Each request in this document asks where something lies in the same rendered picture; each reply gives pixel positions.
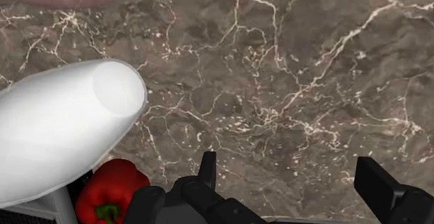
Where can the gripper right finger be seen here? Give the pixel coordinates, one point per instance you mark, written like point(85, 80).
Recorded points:
point(383, 186)

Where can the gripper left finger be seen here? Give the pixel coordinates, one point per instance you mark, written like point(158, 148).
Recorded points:
point(200, 196)

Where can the red bell pepper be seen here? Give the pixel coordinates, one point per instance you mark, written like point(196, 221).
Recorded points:
point(112, 189)

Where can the white rounded appliance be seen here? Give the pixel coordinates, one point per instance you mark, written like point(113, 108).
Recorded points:
point(57, 128)

